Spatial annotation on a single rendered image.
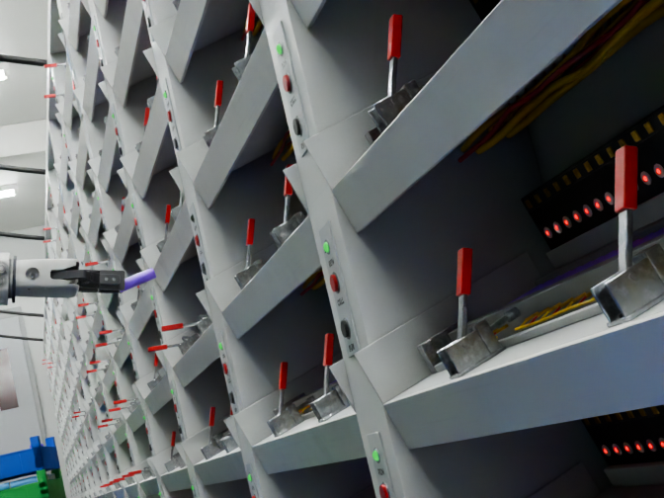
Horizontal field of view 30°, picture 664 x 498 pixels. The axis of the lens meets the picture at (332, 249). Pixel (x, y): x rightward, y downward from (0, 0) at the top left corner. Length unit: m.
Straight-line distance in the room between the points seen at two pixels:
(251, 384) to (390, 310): 0.70
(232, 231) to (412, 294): 0.73
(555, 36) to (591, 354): 0.17
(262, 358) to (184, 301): 0.73
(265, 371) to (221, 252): 0.18
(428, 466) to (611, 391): 0.41
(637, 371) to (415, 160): 0.31
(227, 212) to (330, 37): 0.70
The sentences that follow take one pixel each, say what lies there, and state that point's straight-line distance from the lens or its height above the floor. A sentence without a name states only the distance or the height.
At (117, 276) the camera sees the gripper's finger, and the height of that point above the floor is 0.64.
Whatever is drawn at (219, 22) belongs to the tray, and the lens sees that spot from 1.80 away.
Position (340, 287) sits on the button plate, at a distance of 1.12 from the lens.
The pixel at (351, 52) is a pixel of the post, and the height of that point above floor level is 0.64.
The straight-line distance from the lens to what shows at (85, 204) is 3.95.
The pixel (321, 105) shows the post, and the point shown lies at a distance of 1.12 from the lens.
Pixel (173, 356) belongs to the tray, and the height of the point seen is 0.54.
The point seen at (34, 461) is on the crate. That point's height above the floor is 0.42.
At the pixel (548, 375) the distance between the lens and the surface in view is 0.75.
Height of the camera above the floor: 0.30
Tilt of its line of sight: 9 degrees up
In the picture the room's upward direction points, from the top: 13 degrees counter-clockwise
